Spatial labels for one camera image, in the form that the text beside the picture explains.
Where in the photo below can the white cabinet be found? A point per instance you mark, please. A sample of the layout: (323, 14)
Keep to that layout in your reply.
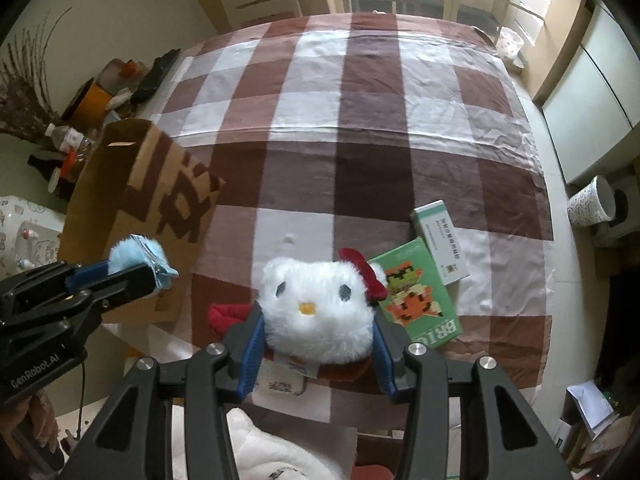
(600, 85)

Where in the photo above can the white rectangular case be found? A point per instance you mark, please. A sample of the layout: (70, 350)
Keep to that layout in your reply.
(280, 382)

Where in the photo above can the white green medicine box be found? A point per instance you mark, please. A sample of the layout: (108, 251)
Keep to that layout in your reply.
(440, 235)

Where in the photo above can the small white patterned bin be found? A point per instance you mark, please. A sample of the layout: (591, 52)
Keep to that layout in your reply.
(511, 42)

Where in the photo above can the orange canister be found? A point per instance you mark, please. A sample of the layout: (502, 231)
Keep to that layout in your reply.
(87, 105)

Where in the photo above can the white cartoon water dispenser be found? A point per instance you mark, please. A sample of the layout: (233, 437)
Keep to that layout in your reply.
(25, 240)

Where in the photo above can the blue fluffy toy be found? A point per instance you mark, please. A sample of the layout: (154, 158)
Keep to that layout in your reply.
(130, 255)

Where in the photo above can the small orange pot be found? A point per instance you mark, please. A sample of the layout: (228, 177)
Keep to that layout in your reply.
(130, 66)

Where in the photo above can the patterned trash bin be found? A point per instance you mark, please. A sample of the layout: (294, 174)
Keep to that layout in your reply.
(590, 202)

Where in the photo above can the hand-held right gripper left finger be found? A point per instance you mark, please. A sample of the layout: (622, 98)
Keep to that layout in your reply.
(250, 355)

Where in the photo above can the green brick toy box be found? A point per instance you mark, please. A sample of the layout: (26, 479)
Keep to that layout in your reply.
(425, 305)

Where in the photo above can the white open carton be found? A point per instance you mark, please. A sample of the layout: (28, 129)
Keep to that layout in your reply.
(590, 405)

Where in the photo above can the dried branches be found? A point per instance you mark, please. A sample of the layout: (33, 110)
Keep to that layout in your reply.
(25, 90)

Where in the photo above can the clear plastic container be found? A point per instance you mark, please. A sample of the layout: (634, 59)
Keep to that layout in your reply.
(112, 72)

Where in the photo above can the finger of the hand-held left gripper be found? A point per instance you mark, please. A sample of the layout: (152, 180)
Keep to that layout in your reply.
(130, 282)
(90, 275)

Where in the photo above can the black plastic bag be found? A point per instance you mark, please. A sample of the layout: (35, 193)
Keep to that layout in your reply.
(155, 75)

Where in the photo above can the brown white checkered tablecloth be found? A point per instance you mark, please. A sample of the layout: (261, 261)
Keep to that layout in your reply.
(350, 135)

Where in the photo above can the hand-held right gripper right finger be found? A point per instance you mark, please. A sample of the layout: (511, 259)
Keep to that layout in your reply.
(385, 355)

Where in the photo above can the clear water bottle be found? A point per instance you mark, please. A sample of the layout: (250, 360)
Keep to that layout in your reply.
(67, 137)

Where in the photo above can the crumpled white tissue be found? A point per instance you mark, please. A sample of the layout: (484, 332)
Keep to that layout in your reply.
(120, 101)

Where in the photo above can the dark bottle white cap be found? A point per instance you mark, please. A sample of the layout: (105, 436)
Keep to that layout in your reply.
(45, 170)

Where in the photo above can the brown cardboard box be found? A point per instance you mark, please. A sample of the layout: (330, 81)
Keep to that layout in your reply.
(150, 200)

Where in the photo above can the white cat plush red bow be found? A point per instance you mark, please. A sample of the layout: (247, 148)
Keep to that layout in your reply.
(315, 310)

